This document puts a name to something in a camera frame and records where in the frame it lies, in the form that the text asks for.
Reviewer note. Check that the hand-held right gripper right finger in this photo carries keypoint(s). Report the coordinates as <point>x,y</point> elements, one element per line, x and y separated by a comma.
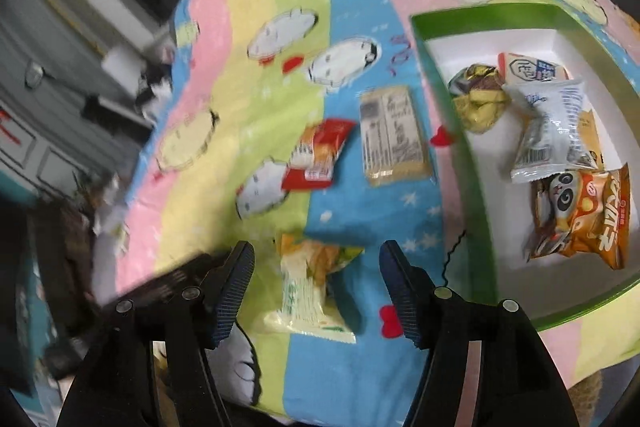
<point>400,297</point>

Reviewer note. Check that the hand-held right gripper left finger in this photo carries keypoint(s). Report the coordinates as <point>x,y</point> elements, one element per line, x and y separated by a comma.
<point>232,297</point>

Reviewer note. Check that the green yellow snack packet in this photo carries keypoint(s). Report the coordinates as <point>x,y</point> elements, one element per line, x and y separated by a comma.
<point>305,292</point>

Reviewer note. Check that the green cardboard box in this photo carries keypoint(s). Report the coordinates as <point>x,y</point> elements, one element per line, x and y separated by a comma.
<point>475,207</point>

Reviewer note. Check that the gold crinkled snack packet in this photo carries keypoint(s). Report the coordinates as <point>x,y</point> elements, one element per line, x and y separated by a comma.
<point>477,104</point>

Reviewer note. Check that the silver white snack packet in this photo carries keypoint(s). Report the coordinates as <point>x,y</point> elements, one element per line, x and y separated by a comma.
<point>545,132</point>

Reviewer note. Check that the white blue snack packet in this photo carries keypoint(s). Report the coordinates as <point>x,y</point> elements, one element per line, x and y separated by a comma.
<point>530,69</point>

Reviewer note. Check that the beige cracker packet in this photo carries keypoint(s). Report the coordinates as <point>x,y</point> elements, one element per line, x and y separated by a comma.
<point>395,142</point>

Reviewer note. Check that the red white snack packet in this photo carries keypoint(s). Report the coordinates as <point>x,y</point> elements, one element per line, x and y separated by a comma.
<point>320,147</point>

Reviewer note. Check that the panda print snack packet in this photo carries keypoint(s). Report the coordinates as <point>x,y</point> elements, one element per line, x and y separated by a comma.
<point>560,193</point>

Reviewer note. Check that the white paper roll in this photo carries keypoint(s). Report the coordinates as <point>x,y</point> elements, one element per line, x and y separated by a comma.
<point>121,63</point>

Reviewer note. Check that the orange snack packet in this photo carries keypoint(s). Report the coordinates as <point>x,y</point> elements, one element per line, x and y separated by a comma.
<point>606,219</point>

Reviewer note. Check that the grey cabinet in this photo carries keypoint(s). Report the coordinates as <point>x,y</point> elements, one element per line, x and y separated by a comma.
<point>55,57</point>

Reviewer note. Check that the cartoon printed striped blanket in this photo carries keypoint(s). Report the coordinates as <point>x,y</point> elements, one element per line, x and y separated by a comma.
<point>350,7</point>

